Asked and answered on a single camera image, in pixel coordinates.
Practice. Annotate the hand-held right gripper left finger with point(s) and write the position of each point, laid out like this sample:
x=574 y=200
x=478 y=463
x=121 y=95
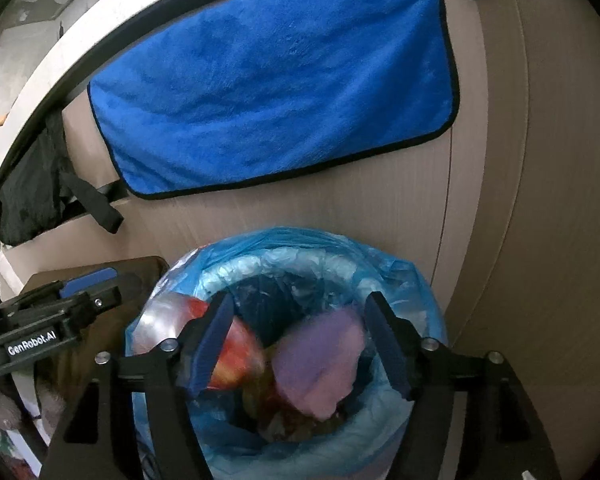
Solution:
x=210 y=345

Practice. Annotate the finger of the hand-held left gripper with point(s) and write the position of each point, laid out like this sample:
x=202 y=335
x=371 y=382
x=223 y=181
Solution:
x=87 y=280
x=100 y=300

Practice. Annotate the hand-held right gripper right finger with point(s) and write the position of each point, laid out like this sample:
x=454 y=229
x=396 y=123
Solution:
x=387 y=345

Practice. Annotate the crushed red can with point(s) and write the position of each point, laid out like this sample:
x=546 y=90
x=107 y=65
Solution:
x=237 y=355

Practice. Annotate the purple white wrapper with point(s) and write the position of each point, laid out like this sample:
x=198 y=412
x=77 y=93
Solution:
x=320 y=360

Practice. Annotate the blue plastic bin liner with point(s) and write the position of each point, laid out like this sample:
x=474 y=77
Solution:
x=300 y=260

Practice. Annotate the brown table cloth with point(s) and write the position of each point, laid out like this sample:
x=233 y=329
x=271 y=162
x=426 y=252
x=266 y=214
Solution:
x=140 y=280

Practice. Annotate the black bag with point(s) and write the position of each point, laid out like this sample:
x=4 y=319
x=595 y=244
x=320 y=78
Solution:
x=35 y=195

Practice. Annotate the white kitchen countertop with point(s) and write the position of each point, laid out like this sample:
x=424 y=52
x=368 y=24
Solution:
x=130 y=25

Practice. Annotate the blue towel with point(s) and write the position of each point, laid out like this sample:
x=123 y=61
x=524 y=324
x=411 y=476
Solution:
x=270 y=90

